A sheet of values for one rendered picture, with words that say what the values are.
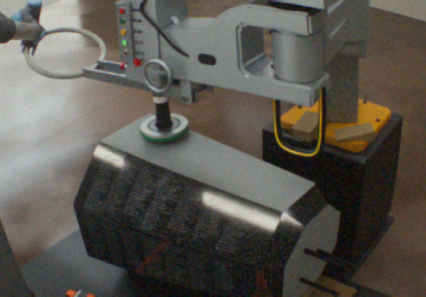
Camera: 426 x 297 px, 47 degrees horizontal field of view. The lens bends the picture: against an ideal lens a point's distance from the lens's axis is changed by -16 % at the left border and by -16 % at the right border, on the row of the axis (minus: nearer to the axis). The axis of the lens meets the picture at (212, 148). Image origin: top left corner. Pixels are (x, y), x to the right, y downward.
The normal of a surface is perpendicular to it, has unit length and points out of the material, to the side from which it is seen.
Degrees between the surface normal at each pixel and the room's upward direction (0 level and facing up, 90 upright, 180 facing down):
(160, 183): 45
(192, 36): 90
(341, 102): 90
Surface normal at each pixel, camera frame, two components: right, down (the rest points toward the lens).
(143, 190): -0.48, -0.31
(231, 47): -0.54, 0.45
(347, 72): -0.16, 0.50
